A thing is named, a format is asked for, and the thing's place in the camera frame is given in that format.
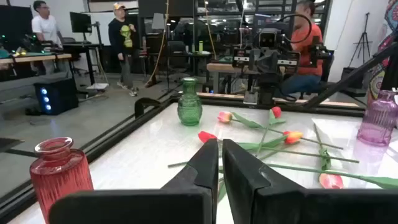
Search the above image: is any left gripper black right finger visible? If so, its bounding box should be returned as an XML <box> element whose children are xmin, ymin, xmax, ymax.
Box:
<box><xmin>222</xmin><ymin>138</ymin><xmax>398</xmax><ymax>224</ymax></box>

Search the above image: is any red ribbed glass vase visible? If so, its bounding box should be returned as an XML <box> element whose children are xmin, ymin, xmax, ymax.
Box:
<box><xmin>29</xmin><ymin>136</ymin><xmax>95</xmax><ymax>224</ymax></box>

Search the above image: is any orange tulip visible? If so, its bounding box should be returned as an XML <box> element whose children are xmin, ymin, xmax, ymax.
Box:
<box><xmin>167</xmin><ymin>130</ymin><xmax>304</xmax><ymax>168</ymax></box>

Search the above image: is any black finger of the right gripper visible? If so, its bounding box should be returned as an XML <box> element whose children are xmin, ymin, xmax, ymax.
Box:
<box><xmin>257</xmin><ymin>49</ymin><xmax>268</xmax><ymax>74</ymax></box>
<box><xmin>267</xmin><ymin>49</ymin><xmax>279</xmax><ymax>74</ymax></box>

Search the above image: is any green glass vase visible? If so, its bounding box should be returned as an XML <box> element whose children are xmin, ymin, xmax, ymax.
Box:
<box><xmin>177</xmin><ymin>77</ymin><xmax>203</xmax><ymax>127</ymax></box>

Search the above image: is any computer tower with blue lights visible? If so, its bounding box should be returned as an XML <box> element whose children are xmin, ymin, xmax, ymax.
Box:
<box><xmin>33</xmin><ymin>77</ymin><xmax>80</xmax><ymax>116</ymax></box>

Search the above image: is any black diagonal frame strut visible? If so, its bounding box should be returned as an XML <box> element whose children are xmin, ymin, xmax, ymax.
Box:
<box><xmin>303</xmin><ymin>40</ymin><xmax>398</xmax><ymax>110</ymax></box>

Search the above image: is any tan hanging rope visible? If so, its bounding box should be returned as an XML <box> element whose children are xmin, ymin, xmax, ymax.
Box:
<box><xmin>143</xmin><ymin>0</ymin><xmax>170</xmax><ymax>88</ymax></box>
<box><xmin>203</xmin><ymin>0</ymin><xmax>218</xmax><ymax>62</ymax></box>

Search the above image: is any black desk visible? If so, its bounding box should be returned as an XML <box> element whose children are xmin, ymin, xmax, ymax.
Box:
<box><xmin>62</xmin><ymin>42</ymin><xmax>103</xmax><ymax>85</ymax></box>

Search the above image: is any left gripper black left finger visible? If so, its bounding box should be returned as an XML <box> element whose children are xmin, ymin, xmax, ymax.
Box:
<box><xmin>48</xmin><ymin>138</ymin><xmax>220</xmax><ymax>224</ymax></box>

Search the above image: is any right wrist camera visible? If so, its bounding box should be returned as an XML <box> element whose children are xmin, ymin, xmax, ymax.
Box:
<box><xmin>258</xmin><ymin>27</ymin><xmax>278</xmax><ymax>50</ymax></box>

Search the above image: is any pink tulip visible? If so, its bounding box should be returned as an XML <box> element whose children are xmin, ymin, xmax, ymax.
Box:
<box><xmin>216</xmin><ymin>111</ymin><xmax>345</xmax><ymax>151</ymax></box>

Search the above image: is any black monitor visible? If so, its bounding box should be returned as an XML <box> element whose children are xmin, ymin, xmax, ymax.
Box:
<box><xmin>69</xmin><ymin>11</ymin><xmax>93</xmax><ymax>34</ymax></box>

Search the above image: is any purple ribbed glass vase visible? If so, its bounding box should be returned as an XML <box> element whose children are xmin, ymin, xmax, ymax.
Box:
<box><xmin>356</xmin><ymin>89</ymin><xmax>398</xmax><ymax>147</ymax></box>

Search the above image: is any black curved bracket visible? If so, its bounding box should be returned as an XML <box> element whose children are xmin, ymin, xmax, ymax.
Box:
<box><xmin>134</xmin><ymin>97</ymin><xmax>162</xmax><ymax>119</ymax></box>

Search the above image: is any black tripod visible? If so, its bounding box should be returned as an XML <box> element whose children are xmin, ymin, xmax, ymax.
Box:
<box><xmin>348</xmin><ymin>12</ymin><xmax>374</xmax><ymax>68</ymax></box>

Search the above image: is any black equipment case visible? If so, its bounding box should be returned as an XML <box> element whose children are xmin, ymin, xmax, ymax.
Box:
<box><xmin>340</xmin><ymin>67</ymin><xmax>368</xmax><ymax>97</ymax></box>

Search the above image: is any wooden workbench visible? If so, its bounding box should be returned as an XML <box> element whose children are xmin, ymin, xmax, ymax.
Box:
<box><xmin>206</xmin><ymin>62</ymin><xmax>259</xmax><ymax>94</ymax></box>
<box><xmin>0</xmin><ymin>52</ymin><xmax>73</xmax><ymax>77</ymax></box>

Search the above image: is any pink tulip bouquet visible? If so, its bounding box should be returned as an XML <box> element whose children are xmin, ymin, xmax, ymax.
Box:
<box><xmin>312</xmin><ymin>123</ymin><xmax>345</xmax><ymax>190</ymax></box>

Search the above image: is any person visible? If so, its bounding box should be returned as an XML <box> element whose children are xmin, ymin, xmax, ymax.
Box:
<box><xmin>273</xmin><ymin>0</ymin><xmax>325</xmax><ymax>97</ymax></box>
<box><xmin>30</xmin><ymin>0</ymin><xmax>65</xmax><ymax>75</ymax></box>
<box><xmin>108</xmin><ymin>2</ymin><xmax>140</xmax><ymax>97</ymax></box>

